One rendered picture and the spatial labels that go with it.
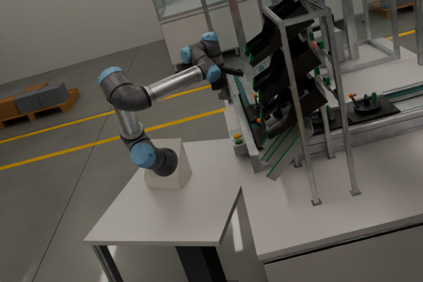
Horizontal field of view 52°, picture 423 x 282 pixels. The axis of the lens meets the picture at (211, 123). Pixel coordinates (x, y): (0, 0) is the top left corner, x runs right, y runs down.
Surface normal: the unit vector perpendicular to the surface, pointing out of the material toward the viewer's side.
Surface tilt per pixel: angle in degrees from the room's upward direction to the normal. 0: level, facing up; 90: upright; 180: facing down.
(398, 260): 90
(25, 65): 90
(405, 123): 90
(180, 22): 90
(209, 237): 0
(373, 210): 0
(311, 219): 0
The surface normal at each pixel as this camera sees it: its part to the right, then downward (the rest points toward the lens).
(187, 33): 0.04, 0.40
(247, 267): -0.25, -0.88
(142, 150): -0.38, -0.16
